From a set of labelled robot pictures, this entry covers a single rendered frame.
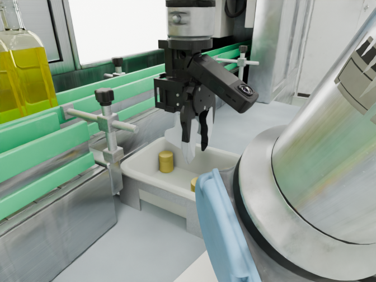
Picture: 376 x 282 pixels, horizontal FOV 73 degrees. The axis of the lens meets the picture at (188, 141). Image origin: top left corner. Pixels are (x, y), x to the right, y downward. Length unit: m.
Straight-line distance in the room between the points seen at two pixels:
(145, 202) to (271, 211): 0.39
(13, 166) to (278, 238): 0.32
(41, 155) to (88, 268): 0.20
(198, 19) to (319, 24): 3.52
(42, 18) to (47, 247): 0.47
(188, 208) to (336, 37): 3.56
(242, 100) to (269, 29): 0.78
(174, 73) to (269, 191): 0.31
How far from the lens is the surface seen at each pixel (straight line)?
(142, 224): 0.53
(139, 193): 0.53
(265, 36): 1.15
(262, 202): 0.17
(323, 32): 3.88
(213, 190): 0.20
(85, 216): 0.47
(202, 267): 0.43
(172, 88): 0.43
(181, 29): 0.40
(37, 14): 0.69
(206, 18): 0.41
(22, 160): 0.39
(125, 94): 0.62
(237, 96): 0.38
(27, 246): 0.42
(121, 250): 0.49
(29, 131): 0.47
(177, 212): 0.49
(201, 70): 0.40
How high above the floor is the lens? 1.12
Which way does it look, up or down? 27 degrees down
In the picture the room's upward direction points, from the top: straight up
